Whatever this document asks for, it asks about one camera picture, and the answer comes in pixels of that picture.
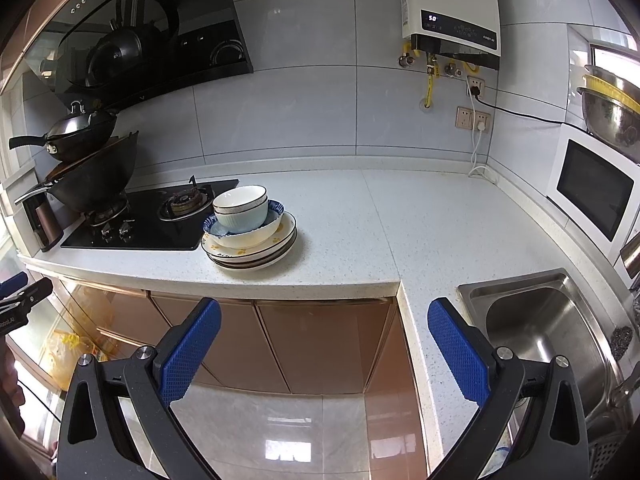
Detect black glass range hood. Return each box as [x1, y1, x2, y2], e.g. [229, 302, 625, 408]
[0, 0, 255, 111]

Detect person's left hand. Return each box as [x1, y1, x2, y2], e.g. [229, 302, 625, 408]
[0, 342, 26, 439]

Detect gas burner with trivet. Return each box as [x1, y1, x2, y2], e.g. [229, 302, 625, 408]
[157, 175, 216, 222]
[87, 198, 130, 226]

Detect brass pipe fittings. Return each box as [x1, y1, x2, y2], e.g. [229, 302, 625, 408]
[398, 40, 493, 79]

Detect white plate with yellow bears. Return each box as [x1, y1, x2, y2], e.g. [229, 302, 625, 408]
[212, 247, 296, 273]
[201, 210, 297, 257]

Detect white power cable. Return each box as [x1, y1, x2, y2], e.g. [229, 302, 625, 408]
[468, 127, 501, 184]

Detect yellow plastic basin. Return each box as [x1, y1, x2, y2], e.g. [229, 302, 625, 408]
[582, 73, 640, 111]

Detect white microwave oven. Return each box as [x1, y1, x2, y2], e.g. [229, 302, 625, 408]
[545, 122, 640, 264]

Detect black power cable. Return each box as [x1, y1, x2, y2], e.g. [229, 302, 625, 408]
[475, 87, 569, 125]

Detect brown countertop container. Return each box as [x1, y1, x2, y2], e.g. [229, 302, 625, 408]
[22, 192, 66, 254]

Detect metal basins on microwave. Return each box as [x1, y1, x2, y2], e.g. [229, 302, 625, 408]
[576, 85, 640, 165]

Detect black glass gas stove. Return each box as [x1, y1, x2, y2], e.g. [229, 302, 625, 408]
[60, 178, 240, 252]

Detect grey sink strainer basket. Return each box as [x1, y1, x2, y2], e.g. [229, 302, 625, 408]
[584, 422, 634, 480]

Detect yellow plastic bag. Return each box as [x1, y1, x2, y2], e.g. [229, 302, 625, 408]
[42, 327, 109, 391]

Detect small black lidded wok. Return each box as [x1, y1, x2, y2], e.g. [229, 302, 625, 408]
[8, 100, 120, 164]

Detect yellow gas hose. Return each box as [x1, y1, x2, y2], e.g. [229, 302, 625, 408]
[423, 62, 437, 110]

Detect wooden wok lid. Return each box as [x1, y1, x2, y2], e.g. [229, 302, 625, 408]
[45, 132, 137, 181]

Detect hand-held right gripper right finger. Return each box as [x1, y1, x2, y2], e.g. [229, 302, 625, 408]
[427, 297, 591, 480]

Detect window frame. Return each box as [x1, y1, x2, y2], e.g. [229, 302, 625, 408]
[589, 42, 640, 69]

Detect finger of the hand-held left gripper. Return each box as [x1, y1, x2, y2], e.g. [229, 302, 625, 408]
[0, 277, 54, 314]
[0, 272, 27, 297]

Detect brown base cabinet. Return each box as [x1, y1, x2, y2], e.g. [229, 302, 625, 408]
[50, 280, 431, 480]

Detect blue patterned bowl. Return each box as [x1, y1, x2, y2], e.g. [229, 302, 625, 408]
[202, 199, 287, 237]

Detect stainless steel sink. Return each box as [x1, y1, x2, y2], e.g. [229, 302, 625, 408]
[455, 268, 640, 432]

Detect dark scouring pad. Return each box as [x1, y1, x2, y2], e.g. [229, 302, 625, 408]
[610, 326, 634, 361]

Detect large black wok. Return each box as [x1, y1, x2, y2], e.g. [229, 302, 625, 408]
[13, 131, 140, 214]

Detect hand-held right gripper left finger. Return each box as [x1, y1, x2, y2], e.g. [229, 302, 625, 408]
[56, 297, 222, 480]

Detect steel basin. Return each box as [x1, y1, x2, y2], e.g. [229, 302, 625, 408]
[582, 62, 640, 86]

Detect white bowl with dark rim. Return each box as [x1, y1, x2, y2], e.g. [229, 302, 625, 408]
[212, 184, 269, 217]

